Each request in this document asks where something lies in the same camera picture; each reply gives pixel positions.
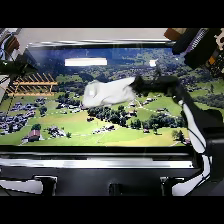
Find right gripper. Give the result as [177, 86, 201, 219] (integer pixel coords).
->
[129, 75, 158, 96]

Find white shorts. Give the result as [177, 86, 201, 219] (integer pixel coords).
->
[81, 77, 138, 109]

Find silver frame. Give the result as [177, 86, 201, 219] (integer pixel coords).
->
[0, 146, 201, 197]

